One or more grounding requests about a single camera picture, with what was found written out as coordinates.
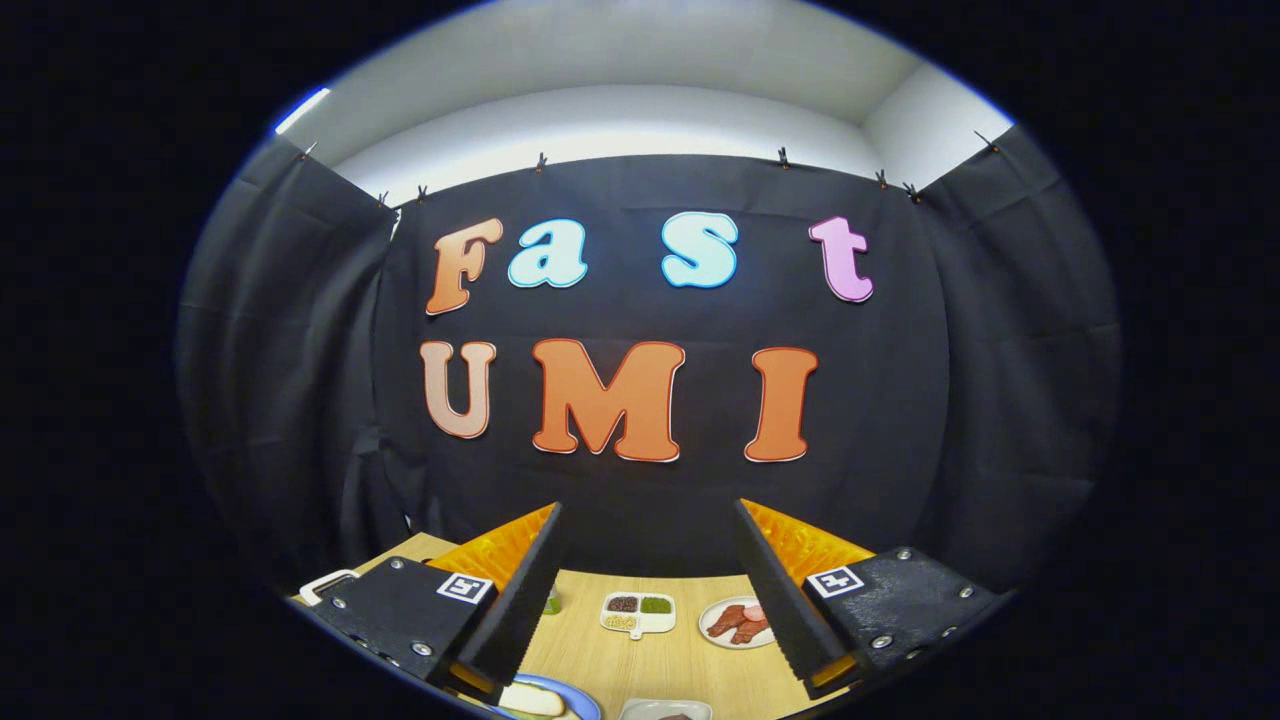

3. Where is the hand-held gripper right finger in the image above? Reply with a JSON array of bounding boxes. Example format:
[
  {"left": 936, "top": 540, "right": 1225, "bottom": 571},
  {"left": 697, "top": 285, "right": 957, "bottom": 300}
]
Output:
[{"left": 733, "top": 500, "right": 1013, "bottom": 703}]

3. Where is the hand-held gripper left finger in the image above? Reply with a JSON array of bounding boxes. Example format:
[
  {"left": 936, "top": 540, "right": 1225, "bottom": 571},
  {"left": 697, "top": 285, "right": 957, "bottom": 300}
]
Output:
[{"left": 300, "top": 502, "right": 564, "bottom": 706}]

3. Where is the white bread slice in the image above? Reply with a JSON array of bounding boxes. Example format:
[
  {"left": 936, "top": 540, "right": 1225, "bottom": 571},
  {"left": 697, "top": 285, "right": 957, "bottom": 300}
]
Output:
[{"left": 498, "top": 683, "right": 567, "bottom": 718}]

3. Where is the white toaster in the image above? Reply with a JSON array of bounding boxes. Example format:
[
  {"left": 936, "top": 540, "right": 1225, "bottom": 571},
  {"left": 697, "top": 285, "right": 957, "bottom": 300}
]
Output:
[{"left": 298, "top": 568, "right": 361, "bottom": 608}]

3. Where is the white oval plate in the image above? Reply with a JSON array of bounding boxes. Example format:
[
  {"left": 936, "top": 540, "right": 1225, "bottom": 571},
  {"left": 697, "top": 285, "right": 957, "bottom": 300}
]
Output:
[{"left": 698, "top": 596, "right": 776, "bottom": 651}]

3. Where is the blue plate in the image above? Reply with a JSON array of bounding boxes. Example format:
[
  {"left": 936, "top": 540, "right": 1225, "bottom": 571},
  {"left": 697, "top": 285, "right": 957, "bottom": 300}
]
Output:
[{"left": 480, "top": 673, "right": 603, "bottom": 720}]

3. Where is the white divided dish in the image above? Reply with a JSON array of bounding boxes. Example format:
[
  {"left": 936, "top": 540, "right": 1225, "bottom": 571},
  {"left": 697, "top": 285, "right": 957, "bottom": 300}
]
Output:
[{"left": 600, "top": 591, "right": 677, "bottom": 640}]

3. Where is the white square plate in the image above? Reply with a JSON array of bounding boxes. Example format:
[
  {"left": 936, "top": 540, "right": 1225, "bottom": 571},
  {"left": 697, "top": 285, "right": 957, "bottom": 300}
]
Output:
[{"left": 618, "top": 698, "right": 714, "bottom": 720}]

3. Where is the row of black cloth clips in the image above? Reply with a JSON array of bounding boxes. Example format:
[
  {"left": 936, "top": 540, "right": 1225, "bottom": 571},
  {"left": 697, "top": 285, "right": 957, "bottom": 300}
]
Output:
[{"left": 298, "top": 128, "right": 1001, "bottom": 206}]

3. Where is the ceiling light strip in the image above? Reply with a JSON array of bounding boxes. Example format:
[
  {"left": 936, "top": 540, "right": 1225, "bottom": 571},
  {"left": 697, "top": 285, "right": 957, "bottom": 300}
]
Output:
[{"left": 275, "top": 87, "right": 331, "bottom": 136}]

